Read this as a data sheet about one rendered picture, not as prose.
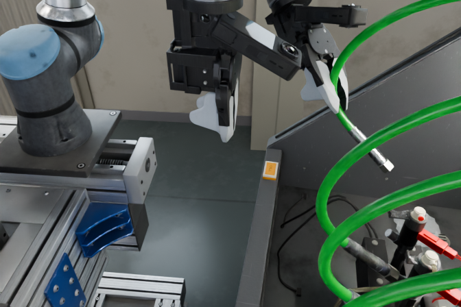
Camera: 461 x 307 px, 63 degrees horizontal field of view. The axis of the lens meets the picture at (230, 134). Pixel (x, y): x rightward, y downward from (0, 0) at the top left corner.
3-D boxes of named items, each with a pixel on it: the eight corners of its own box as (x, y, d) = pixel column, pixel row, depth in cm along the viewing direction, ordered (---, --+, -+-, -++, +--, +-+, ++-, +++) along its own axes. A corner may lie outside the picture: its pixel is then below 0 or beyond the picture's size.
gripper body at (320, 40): (306, 73, 72) (283, 16, 73) (343, 53, 65) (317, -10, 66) (280, 78, 67) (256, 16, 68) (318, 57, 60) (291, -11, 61)
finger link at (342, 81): (331, 114, 70) (311, 69, 70) (359, 103, 66) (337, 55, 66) (323, 119, 68) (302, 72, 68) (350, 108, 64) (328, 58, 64)
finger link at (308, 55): (326, 87, 64) (311, 40, 65) (335, 83, 63) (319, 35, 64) (309, 88, 61) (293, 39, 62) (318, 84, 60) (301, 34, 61)
